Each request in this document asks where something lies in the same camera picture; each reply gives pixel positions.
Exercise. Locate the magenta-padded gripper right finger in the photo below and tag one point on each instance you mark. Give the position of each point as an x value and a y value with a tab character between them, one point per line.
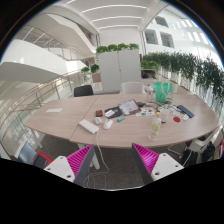
165	166

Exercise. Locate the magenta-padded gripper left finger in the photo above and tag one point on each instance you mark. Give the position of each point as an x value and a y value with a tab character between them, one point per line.
61	166

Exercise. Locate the clear yellow-capped drink bottle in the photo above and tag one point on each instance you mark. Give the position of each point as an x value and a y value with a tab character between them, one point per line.
155	128

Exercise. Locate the red black chair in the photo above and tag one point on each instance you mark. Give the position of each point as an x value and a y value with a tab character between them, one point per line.
43	159

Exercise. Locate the white power strip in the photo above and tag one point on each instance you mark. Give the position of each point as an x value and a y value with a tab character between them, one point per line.
88	126

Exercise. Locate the small white card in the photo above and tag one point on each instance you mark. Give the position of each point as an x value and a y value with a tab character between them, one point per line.
185	117

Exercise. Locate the colourful sticker sheet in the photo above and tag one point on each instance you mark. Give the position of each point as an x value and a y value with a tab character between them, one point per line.
146	112

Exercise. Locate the small grey round device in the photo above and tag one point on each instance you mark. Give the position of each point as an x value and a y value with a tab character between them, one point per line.
98	120

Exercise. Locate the dark blue keyboard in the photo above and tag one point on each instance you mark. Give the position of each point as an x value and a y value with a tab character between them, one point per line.
185	111

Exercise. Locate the white computer mouse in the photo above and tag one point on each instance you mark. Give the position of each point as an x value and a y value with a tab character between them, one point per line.
107	124

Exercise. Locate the blue marker pen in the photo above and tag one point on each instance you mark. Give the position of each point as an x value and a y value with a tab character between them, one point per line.
120	119

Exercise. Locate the small red black case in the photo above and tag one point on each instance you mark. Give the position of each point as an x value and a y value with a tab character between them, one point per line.
99	113

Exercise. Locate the black power adapter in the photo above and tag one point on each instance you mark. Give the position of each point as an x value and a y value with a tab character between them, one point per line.
141	104

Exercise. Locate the tablet in brown case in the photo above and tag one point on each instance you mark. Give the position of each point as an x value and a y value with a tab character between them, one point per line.
129	106

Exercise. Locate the black folder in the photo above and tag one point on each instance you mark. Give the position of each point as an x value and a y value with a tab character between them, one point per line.
117	112

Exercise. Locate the clear white-lidded shaker bottle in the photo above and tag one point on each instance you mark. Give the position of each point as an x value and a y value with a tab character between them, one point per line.
150	95

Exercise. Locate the green tote bag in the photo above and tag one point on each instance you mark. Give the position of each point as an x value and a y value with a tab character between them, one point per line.
161	92

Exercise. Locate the wooden-topped glass railing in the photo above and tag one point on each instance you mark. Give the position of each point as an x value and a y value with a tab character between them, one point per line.
33	94

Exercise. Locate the small potted plants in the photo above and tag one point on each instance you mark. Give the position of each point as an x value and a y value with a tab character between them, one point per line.
95	68

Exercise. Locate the green hedge plant row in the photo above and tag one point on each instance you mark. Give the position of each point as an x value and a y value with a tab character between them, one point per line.
186	65

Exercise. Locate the white cabinet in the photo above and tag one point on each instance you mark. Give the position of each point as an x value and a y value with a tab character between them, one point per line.
116	71

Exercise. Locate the green plants on cabinet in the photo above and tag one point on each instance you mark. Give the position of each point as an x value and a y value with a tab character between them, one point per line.
113	47

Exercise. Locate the ceiling light strips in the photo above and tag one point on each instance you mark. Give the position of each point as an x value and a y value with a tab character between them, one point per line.
115	17

